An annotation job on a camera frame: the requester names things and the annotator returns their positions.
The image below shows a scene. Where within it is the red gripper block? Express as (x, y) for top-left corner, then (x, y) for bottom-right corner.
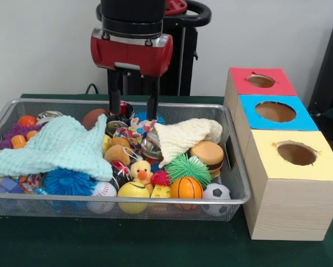
(90, 33), (174, 122)

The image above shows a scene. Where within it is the shallow metal mesh bin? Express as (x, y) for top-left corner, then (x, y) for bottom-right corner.
(0, 97), (252, 223)

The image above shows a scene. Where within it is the wooden box with three holes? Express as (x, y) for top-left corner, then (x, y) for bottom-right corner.
(223, 66), (333, 241)

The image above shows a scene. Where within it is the crumpled colourful confetti paper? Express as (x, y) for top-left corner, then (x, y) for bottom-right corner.
(112, 116), (159, 151)

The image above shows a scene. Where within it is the cream knitted cloth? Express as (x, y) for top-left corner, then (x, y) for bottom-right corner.
(153, 118), (224, 169)

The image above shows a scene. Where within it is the yellow plush duck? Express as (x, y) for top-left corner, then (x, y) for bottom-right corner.
(130, 161), (155, 192)

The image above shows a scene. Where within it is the green spiky ball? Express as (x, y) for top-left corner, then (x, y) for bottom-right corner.
(164, 154), (212, 186)

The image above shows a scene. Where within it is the light blue knitted cloth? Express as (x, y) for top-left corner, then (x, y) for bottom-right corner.
(0, 114), (114, 181)

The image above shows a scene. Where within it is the yellow smiley ball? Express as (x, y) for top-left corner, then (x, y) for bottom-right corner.
(117, 181), (151, 215)

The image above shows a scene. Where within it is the toy hamburger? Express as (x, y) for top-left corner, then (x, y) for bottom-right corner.
(190, 141), (225, 179)

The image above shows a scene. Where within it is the orange toy basketball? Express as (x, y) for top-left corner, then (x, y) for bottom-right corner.
(169, 176), (204, 200)

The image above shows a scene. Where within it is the large blue spiky ball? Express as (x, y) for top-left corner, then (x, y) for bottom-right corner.
(45, 167), (99, 197)

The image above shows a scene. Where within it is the toy soccer ball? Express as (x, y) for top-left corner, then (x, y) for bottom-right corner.
(202, 182), (232, 217)

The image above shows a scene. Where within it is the dark green table cloth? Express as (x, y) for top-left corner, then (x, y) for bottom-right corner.
(0, 93), (333, 267)

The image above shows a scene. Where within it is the black cable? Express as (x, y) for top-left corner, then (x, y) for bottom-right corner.
(85, 82), (100, 95)

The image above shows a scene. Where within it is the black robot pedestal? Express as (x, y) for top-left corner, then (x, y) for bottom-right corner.
(96, 0), (212, 97)

